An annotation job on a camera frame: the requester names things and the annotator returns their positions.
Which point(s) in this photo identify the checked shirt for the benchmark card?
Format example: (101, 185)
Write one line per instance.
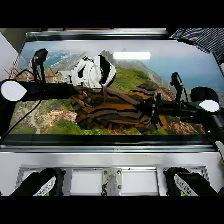
(203, 38)

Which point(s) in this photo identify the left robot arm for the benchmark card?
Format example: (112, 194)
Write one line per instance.
(43, 91)

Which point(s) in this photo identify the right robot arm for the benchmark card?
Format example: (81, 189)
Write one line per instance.
(186, 108)

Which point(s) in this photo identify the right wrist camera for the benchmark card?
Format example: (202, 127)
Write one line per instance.
(175, 81)

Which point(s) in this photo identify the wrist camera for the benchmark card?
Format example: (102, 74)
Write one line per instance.
(175, 81)
(39, 57)

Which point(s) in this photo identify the white and black garment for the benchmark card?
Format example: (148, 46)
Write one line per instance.
(91, 73)

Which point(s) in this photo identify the brown striped garment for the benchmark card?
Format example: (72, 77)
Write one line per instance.
(113, 111)

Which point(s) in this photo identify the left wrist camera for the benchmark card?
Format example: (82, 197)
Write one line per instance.
(39, 57)

